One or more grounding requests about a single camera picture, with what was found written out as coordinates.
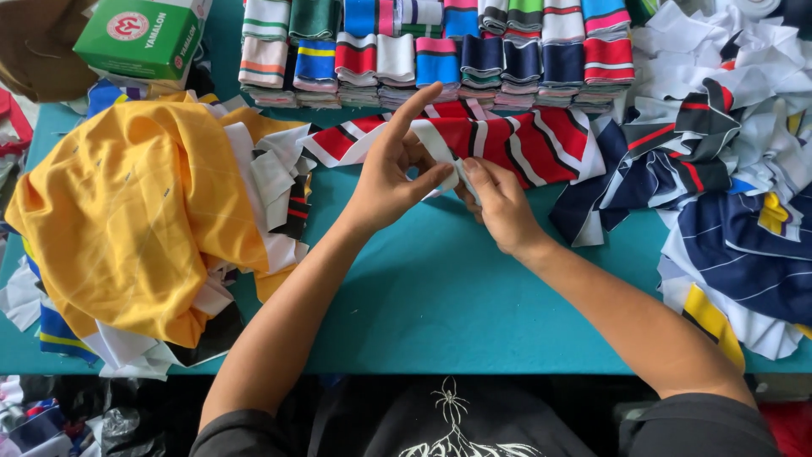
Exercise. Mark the person's left hand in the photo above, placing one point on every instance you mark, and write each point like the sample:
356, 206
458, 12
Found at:
380, 184

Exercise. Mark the person's right hand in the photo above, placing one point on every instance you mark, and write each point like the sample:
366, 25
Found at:
504, 206

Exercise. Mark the red white black striped collar strip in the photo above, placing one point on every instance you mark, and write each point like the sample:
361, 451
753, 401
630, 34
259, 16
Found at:
545, 143

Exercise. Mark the teal table cloth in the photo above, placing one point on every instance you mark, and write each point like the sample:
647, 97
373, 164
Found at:
431, 304

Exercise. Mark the stacks of folded striped collars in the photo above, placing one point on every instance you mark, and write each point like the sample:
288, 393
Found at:
438, 57

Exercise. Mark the person's black printed shirt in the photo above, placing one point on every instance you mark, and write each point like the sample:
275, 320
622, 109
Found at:
457, 425

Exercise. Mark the heap of navy white fabric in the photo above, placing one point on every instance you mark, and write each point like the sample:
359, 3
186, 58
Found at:
729, 190

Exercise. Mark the heap of yellow white fabric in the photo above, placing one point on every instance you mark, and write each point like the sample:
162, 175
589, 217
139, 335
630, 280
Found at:
146, 209

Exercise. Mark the green cardboard box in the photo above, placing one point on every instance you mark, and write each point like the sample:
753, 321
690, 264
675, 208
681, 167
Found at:
143, 35

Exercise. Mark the red fabric piece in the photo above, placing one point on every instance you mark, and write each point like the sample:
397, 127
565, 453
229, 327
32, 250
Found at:
790, 428

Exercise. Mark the brown cardboard carton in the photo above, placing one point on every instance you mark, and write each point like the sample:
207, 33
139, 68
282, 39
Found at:
38, 51

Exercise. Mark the heap of plastic bags scraps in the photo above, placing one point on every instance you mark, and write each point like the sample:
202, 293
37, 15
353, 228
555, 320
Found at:
70, 419

